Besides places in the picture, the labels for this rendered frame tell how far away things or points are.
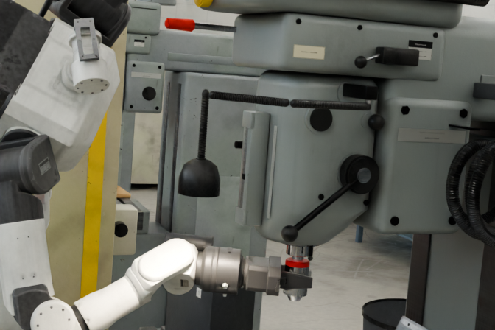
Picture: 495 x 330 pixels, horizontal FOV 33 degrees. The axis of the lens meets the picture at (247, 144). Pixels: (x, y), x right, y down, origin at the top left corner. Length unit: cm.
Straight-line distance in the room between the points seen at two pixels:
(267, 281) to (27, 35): 66
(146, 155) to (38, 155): 847
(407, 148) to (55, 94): 67
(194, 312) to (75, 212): 132
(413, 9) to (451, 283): 62
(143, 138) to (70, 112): 835
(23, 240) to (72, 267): 176
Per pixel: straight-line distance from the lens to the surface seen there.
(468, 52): 163
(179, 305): 208
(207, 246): 164
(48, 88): 165
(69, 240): 327
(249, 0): 140
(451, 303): 184
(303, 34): 144
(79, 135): 163
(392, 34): 152
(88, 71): 156
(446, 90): 161
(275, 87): 152
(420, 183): 159
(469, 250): 179
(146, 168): 1004
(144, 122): 996
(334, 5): 145
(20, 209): 155
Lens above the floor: 164
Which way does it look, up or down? 6 degrees down
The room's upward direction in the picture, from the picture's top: 4 degrees clockwise
